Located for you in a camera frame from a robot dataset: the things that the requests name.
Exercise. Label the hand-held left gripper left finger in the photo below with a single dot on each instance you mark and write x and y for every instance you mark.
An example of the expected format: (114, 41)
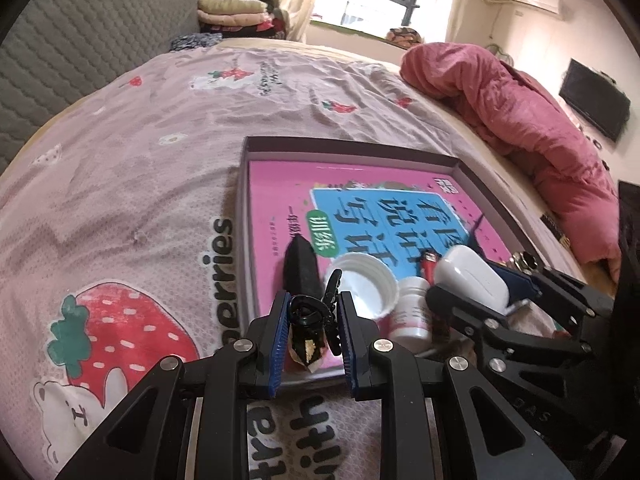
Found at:
(280, 345)

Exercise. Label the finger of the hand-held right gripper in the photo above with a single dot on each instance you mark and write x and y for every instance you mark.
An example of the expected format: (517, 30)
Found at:
(450, 305)
(520, 285)

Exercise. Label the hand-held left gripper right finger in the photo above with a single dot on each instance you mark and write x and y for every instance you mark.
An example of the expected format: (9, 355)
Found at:
(346, 345)

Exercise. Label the white earbuds case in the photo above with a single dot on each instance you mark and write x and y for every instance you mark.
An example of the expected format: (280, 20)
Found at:
(465, 272)

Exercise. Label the white pill bottle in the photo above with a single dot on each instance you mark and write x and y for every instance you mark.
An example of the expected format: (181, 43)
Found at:
(410, 320)

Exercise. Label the red lighter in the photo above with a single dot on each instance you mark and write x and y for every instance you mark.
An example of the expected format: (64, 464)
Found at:
(429, 265)

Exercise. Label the white bottle cap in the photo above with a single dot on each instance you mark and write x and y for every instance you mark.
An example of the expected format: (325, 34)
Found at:
(362, 285)

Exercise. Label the grey shallow cardboard box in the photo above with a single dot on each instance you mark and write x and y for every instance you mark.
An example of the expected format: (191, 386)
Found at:
(242, 240)

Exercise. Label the black and gold pack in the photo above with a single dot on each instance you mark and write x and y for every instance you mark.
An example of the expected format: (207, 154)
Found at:
(555, 231)

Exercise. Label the pink book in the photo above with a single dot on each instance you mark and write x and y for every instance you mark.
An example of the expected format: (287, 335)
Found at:
(280, 195)

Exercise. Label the pink quilt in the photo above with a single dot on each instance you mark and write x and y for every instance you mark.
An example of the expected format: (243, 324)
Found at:
(500, 100)

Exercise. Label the strawberry printed bed sheet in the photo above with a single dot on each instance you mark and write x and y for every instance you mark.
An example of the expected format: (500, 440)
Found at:
(125, 185)

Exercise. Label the floral fabric bundle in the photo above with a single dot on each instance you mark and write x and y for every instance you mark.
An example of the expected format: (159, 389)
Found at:
(405, 36)

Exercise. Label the dark patterned cloth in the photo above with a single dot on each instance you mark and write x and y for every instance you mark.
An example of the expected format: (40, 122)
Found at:
(195, 42)

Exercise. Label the stack of folded clothes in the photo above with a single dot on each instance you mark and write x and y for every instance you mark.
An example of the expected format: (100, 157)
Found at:
(235, 12)

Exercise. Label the grey quilted headboard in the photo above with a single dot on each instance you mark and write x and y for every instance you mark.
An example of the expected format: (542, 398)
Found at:
(75, 35)

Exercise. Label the black wall television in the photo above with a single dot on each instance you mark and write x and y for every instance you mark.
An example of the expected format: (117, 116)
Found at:
(595, 100)

